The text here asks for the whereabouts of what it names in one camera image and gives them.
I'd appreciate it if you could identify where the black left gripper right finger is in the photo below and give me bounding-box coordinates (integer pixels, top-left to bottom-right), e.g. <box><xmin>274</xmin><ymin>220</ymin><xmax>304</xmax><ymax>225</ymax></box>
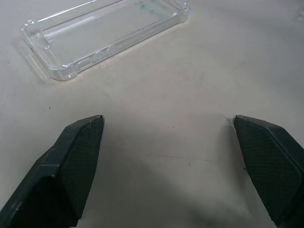
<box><xmin>232</xmin><ymin>114</ymin><xmax>304</xmax><ymax>228</ymax></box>

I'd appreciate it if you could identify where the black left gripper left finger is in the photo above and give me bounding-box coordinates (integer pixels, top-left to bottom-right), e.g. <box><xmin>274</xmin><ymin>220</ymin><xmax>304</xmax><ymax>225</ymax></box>
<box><xmin>0</xmin><ymin>114</ymin><xmax>105</xmax><ymax>228</ymax></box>

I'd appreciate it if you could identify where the clear plastic phone case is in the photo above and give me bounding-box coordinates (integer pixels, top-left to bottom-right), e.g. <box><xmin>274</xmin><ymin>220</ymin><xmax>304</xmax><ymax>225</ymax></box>
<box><xmin>20</xmin><ymin>0</ymin><xmax>190</xmax><ymax>81</ymax></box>

